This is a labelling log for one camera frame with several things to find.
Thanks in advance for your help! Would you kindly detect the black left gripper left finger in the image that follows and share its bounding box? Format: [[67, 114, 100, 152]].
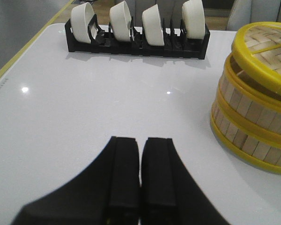
[[12, 136, 140, 225]]

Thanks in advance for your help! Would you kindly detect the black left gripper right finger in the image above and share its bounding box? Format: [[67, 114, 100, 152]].
[[140, 138, 228, 225]]

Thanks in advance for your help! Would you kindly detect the bamboo steamer basket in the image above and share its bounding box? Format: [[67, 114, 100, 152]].
[[219, 55, 281, 135], [210, 101, 281, 174]]

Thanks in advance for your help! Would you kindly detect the yellow bamboo steamer lid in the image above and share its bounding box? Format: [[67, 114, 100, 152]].
[[231, 22, 281, 96]]

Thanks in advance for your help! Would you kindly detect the black bowl rack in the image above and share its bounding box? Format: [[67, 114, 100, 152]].
[[65, 15, 210, 60]]

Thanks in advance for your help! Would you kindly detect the white bowl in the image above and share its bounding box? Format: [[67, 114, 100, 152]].
[[70, 2, 95, 44], [142, 4, 164, 46], [110, 0, 132, 42], [182, 0, 205, 39]]

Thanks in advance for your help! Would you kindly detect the white bowl far left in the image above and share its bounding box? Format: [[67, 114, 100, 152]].
[[70, 2, 95, 44]]

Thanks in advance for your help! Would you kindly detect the white bowl right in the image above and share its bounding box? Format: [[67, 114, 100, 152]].
[[182, 0, 205, 39]]

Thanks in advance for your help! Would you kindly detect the grey chair middle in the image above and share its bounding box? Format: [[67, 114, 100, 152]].
[[226, 0, 281, 31]]

